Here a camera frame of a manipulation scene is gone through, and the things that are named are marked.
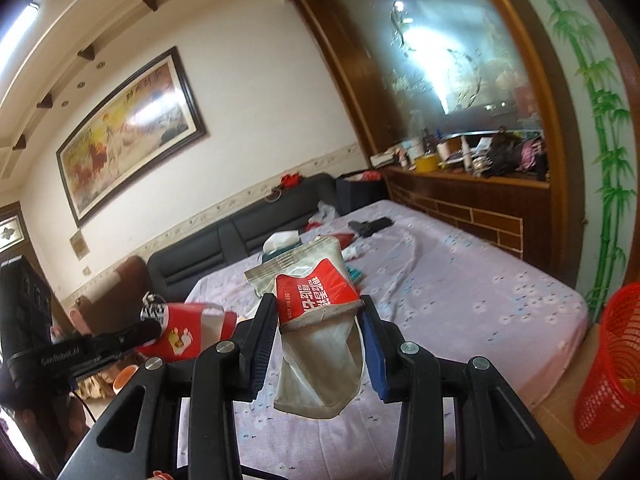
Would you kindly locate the dark blue shopping bag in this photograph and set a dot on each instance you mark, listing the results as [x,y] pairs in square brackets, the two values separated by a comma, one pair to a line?
[359,189]

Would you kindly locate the bamboo painted glass panel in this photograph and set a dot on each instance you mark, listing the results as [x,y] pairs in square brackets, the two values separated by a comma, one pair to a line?
[590,49]

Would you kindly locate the person's left hand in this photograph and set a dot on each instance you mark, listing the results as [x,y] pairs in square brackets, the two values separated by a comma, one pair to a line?
[101,317]

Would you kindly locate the wooden sideboard cabinet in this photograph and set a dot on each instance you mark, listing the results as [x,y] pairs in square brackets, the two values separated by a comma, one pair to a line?
[512,214]

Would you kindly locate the black pistol-shaped object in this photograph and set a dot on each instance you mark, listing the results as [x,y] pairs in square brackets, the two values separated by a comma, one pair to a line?
[368,228]

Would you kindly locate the red cigarette box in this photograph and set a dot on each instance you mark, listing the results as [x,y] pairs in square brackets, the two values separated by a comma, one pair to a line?
[187,329]

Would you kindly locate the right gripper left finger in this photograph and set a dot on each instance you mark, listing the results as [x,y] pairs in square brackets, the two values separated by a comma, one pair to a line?
[232,370]

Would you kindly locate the black leather sofa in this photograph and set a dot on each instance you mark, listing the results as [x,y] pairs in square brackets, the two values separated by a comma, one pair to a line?
[174,270]

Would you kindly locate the red item on sofa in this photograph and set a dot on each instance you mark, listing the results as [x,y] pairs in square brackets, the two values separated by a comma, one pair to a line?
[287,182]

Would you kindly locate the pink item on cabinet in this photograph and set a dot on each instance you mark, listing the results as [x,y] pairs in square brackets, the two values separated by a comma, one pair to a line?
[531,149]

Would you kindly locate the white paper packet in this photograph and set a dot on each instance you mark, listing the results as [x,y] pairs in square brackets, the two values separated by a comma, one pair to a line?
[322,363]

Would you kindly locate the teal cartoon tissue pack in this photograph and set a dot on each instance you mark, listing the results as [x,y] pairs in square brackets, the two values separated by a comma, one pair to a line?
[355,275]

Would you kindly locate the lilac floral bed sheet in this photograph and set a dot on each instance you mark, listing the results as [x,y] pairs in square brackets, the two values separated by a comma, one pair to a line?
[455,295]

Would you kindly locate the dark red pouch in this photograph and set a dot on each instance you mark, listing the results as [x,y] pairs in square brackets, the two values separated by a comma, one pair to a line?
[344,239]

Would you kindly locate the etched glass partition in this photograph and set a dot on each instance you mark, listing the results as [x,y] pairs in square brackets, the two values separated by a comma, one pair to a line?
[449,66]

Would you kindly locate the white plastic jar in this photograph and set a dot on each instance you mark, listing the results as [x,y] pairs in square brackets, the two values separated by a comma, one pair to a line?
[414,148]

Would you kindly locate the framed horse painting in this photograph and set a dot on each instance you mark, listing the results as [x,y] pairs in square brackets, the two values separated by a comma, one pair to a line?
[145,119]

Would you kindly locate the brown leather armchair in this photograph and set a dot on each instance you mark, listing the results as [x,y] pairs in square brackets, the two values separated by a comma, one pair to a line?
[128,281]

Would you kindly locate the black bag on cabinet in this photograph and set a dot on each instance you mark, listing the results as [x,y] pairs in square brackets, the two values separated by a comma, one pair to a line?
[504,154]

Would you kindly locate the white bag near sofa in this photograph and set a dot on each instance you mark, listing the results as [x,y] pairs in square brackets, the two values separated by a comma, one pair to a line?
[325,213]

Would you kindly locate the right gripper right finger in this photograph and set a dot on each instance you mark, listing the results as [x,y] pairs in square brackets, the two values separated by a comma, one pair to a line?
[402,372]

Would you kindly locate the red orange plastic basket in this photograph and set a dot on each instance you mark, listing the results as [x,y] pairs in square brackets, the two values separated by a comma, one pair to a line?
[609,399]

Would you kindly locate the white small bottle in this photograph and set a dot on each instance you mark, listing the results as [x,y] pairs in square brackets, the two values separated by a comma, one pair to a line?
[351,253]

